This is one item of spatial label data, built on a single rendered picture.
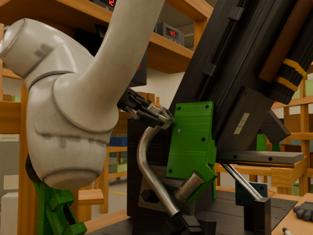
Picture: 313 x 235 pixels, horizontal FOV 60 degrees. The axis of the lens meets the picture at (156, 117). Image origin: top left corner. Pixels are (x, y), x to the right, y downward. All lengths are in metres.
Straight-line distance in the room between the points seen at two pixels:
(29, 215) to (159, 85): 11.04
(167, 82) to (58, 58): 11.10
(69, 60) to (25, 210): 0.50
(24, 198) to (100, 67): 0.57
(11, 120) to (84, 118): 0.51
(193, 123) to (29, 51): 0.45
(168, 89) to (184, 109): 10.68
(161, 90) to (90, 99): 11.27
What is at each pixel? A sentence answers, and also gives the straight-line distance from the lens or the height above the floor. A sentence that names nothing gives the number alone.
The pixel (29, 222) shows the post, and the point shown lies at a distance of 0.84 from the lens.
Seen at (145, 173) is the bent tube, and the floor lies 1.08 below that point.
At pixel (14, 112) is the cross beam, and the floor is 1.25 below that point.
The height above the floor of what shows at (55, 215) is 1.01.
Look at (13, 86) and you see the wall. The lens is 11.86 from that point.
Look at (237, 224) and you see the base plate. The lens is 0.96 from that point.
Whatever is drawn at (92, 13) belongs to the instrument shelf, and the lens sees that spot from 0.80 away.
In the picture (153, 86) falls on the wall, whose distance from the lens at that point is 11.90.
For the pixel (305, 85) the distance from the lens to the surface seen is 4.09.
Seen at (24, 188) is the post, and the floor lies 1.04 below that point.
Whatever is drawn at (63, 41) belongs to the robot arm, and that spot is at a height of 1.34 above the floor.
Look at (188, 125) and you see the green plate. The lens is 0.74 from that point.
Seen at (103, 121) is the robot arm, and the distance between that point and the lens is 0.37.
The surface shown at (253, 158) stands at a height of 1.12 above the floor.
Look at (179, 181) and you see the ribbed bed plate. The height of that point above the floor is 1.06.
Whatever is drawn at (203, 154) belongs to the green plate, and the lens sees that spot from 0.70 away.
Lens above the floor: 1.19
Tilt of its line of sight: 3 degrees up
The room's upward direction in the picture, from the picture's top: straight up
